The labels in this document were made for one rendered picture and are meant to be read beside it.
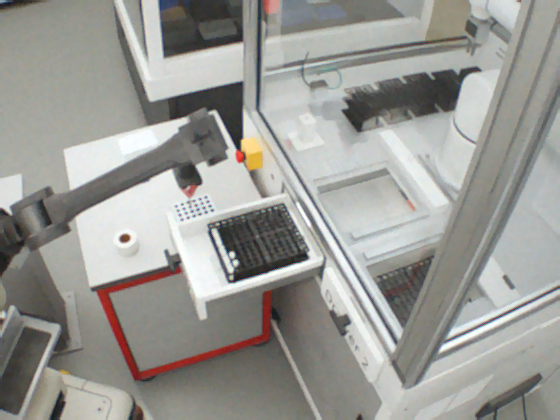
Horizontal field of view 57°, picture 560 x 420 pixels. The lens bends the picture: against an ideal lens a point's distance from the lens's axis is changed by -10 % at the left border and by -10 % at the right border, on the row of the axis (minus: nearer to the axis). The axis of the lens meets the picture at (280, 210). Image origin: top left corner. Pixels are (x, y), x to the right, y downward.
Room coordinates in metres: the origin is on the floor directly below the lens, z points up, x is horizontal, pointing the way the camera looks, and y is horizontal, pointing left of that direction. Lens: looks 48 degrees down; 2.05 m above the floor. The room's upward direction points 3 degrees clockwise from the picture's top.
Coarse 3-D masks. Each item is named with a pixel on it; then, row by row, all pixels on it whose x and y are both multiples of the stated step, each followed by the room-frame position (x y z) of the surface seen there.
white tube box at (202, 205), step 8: (192, 200) 1.14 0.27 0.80; (200, 200) 1.15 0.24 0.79; (208, 200) 1.15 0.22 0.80; (176, 208) 1.11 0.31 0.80; (184, 208) 1.11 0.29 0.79; (192, 208) 1.11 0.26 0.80; (200, 208) 1.11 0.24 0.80; (208, 208) 1.11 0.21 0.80; (216, 208) 1.12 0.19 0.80; (176, 216) 1.08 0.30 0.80; (184, 216) 1.08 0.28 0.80; (192, 216) 1.08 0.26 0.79
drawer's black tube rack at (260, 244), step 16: (272, 208) 1.04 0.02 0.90; (224, 224) 0.97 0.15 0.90; (240, 224) 0.97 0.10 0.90; (256, 224) 0.98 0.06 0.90; (272, 224) 0.98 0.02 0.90; (288, 224) 0.98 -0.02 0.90; (224, 240) 0.94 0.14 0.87; (240, 240) 0.94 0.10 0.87; (256, 240) 0.92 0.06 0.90; (272, 240) 0.93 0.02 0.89; (288, 240) 0.93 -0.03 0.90; (304, 240) 0.93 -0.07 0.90; (240, 256) 0.87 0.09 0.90; (256, 256) 0.87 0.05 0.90; (272, 256) 0.87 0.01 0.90; (288, 256) 0.88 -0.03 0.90; (304, 256) 0.90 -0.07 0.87; (224, 272) 0.84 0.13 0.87; (240, 272) 0.83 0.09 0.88; (256, 272) 0.84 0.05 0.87
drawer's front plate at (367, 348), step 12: (324, 276) 0.82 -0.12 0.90; (336, 276) 0.80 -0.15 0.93; (324, 288) 0.81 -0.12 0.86; (336, 288) 0.76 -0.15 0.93; (336, 300) 0.75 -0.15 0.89; (348, 300) 0.73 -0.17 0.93; (336, 312) 0.74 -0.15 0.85; (348, 312) 0.70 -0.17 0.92; (360, 324) 0.66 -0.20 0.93; (348, 336) 0.68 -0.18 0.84; (360, 336) 0.64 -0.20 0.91; (360, 348) 0.63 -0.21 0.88; (372, 348) 0.60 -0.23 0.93; (360, 360) 0.62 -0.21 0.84; (372, 360) 0.58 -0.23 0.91; (372, 372) 0.57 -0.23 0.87
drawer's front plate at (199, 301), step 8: (168, 216) 0.96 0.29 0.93; (168, 224) 0.96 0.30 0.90; (176, 224) 0.94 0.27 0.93; (176, 232) 0.91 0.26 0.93; (176, 240) 0.88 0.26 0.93; (176, 248) 0.89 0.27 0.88; (184, 248) 0.86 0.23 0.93; (184, 256) 0.83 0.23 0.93; (184, 264) 0.81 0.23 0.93; (184, 272) 0.83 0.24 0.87; (192, 272) 0.79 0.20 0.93; (192, 280) 0.76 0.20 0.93; (192, 288) 0.75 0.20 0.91; (200, 288) 0.74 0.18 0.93; (192, 296) 0.78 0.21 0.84; (200, 296) 0.72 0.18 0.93; (200, 304) 0.72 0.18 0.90; (200, 312) 0.72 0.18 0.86
